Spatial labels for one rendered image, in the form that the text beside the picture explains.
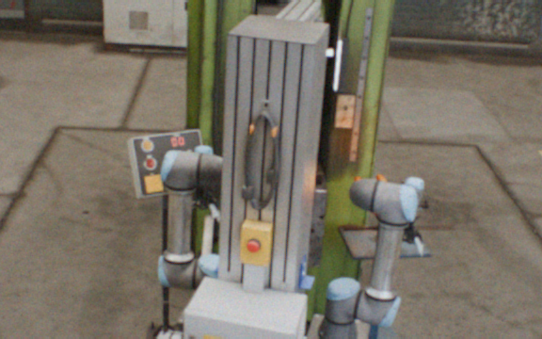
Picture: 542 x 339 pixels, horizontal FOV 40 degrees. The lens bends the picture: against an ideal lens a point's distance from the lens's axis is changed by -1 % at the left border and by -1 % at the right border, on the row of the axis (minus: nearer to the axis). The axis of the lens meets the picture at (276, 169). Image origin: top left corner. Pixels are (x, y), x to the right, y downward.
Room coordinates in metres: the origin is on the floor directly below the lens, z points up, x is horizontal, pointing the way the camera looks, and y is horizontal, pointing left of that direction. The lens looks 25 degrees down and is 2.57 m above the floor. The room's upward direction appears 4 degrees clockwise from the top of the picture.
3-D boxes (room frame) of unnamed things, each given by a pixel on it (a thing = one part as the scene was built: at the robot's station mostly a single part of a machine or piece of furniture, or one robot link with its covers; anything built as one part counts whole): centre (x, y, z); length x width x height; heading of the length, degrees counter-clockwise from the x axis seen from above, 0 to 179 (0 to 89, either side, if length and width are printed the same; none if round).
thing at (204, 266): (2.44, 0.22, 0.98); 0.13 x 0.12 x 0.14; 87
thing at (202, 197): (2.94, 0.32, 1.07); 0.09 x 0.08 x 0.12; 169
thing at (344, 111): (3.58, -0.32, 1.27); 0.09 x 0.02 x 0.17; 94
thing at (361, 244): (3.30, -0.56, 0.70); 0.40 x 0.30 x 0.02; 102
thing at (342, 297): (2.34, -0.28, 0.98); 0.13 x 0.12 x 0.14; 71
